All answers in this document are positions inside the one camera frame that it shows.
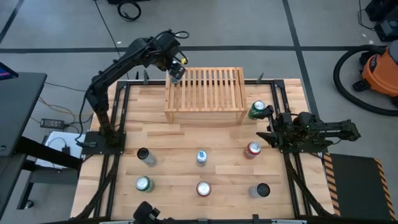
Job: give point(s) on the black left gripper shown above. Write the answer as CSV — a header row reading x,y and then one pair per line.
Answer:
x,y
174,63

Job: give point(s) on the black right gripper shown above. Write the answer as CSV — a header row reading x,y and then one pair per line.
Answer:
x,y
283,130

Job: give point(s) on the green Sprite can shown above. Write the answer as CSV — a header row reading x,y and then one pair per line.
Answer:
x,y
255,109
144,183

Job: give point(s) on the red Fanta strawberry can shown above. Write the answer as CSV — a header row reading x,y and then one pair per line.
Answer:
x,y
252,150
203,188

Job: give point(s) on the white Celsius can black lid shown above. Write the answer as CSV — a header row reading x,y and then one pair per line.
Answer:
x,y
147,158
259,190

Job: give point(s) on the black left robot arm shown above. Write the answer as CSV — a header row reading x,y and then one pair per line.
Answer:
x,y
124,60

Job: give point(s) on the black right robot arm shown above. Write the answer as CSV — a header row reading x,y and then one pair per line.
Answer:
x,y
339,130

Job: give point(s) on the wooden slatted shelf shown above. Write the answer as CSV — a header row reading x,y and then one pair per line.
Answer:
x,y
208,93

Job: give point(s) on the yellow tag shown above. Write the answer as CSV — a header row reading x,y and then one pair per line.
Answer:
x,y
184,61

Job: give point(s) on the black spring clamp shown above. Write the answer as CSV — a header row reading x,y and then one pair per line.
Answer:
x,y
255,218
136,75
260,78

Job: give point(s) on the orange shop vacuum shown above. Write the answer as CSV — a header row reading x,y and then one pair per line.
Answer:
x,y
382,71
337,76

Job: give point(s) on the black equipment case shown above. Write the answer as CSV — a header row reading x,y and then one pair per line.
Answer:
x,y
113,1

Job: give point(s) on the black hazard-striped mat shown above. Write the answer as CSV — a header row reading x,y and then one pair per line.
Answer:
x,y
354,186

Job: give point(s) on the black power adapter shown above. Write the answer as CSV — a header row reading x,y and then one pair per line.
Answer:
x,y
52,123

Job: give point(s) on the small black charger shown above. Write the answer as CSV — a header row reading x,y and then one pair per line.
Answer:
x,y
66,150

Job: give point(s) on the white paper sheet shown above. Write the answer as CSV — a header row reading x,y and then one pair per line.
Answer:
x,y
56,140

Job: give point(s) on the black bulky object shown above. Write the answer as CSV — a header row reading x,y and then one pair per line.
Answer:
x,y
144,213

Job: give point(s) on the black equipment box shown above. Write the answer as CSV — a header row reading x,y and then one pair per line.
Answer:
x,y
385,7
388,29

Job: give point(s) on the black desk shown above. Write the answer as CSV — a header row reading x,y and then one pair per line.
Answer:
x,y
18,102

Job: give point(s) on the laptop screen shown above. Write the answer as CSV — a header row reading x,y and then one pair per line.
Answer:
x,y
6,73

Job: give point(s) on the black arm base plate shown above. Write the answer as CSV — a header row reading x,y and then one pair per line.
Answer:
x,y
308,150
90,137

